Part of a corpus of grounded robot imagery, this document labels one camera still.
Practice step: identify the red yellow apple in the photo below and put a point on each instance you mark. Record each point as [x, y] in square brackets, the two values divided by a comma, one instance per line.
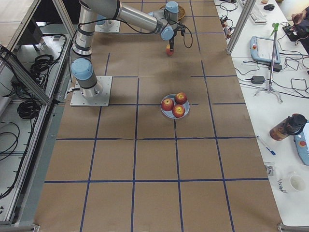
[169, 51]

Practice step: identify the white keyboard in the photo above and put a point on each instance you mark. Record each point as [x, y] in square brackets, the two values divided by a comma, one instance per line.
[257, 17]

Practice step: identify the black power adapter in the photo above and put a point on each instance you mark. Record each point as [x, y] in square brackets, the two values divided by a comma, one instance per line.
[257, 79]

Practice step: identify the light blue plate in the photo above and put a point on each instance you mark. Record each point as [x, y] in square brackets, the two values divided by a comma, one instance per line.
[169, 113]

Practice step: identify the brown water bottle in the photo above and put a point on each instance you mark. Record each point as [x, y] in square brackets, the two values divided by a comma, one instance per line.
[290, 126]

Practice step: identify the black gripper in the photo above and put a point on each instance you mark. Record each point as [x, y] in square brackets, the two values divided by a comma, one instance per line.
[171, 42]

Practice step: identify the aluminium frame post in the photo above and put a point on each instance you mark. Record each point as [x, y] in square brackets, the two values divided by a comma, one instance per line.
[240, 25]

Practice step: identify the blue white pen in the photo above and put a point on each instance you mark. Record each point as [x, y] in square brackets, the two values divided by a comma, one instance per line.
[266, 146]

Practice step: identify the silver tripod stand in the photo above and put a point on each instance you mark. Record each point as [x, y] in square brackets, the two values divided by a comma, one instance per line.
[269, 89]

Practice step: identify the red apple on plate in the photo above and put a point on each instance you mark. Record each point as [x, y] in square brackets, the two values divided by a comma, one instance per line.
[180, 98]
[167, 104]

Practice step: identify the white mug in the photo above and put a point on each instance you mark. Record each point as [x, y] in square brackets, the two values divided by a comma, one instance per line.
[292, 182]

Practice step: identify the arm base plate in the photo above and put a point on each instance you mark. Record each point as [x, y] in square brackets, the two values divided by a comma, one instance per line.
[99, 95]
[114, 29]

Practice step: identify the round wicker basket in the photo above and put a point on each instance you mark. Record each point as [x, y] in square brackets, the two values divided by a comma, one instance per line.
[181, 12]

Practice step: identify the black computer mouse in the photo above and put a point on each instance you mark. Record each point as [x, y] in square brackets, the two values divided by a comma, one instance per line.
[269, 7]

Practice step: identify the blue teach pendant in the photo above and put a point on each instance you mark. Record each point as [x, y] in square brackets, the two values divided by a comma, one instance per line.
[261, 49]
[302, 144]

